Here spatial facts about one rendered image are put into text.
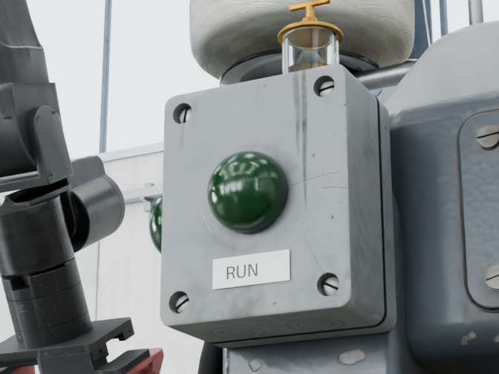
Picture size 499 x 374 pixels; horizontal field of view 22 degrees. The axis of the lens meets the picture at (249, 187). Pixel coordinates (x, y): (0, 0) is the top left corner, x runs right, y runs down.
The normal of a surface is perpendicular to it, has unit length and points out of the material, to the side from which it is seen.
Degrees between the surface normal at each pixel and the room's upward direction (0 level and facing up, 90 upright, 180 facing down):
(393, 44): 178
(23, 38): 78
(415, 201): 90
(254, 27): 178
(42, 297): 115
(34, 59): 89
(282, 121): 90
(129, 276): 90
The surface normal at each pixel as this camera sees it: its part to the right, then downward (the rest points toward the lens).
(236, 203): -0.34, 0.18
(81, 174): 0.90, -0.13
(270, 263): -0.44, -0.29
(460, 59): -0.66, -0.24
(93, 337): -0.22, -0.97
